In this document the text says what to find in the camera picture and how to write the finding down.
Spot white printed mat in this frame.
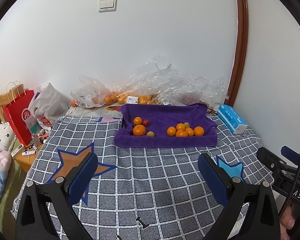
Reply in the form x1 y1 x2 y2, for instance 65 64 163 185
65 105 123 123

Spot crumpled clear plastic bag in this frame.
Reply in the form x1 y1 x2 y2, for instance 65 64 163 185
125 56 229 105

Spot white teal paper bag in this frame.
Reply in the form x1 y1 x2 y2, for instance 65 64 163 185
27 91 44 137

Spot blue tissue pack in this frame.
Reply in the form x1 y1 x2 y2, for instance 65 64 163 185
216 104 248 134

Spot brown wooden door frame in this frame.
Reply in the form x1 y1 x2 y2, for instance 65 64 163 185
229 0 249 105

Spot clear bag of tangerines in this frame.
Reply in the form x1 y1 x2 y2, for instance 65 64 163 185
70 76 118 108

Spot white light switch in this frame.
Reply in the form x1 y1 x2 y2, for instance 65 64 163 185
98 0 117 12

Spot wooden nightstand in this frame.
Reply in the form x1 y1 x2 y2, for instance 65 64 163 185
15 140 50 173

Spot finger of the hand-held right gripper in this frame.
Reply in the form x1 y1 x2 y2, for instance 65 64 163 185
256 147 288 178
280 145 300 175

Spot labelled clear bag of oranges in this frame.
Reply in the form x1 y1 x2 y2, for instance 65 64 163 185
115 90 160 105

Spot red paper bag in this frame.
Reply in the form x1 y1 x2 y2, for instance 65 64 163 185
2 81 35 147

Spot white plastic bag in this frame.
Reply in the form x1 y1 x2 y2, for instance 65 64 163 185
34 82 70 130

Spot medium orange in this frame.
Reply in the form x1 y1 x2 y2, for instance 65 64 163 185
132 124 147 137

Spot cluster of small bottles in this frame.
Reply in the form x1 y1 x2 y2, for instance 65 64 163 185
31 129 50 145

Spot purple towel-lined tray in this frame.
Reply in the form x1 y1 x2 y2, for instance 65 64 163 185
114 102 218 148

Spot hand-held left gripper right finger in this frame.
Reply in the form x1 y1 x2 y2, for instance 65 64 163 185
197 152 282 240

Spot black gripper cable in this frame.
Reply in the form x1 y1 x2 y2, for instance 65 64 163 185
279 119 300 218

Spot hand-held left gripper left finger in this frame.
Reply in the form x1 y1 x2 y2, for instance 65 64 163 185
15 152 98 240

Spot person's right hand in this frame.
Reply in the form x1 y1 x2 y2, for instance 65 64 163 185
279 208 296 240

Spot grey checked bedsheet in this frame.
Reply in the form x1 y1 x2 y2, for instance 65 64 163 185
11 110 275 240

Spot clear bag of red fruit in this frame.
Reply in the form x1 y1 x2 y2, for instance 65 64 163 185
180 92 210 105

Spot white printed pillow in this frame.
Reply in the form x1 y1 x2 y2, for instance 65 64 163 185
0 121 15 152

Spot green bed sheet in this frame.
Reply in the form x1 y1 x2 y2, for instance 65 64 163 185
0 140 28 230

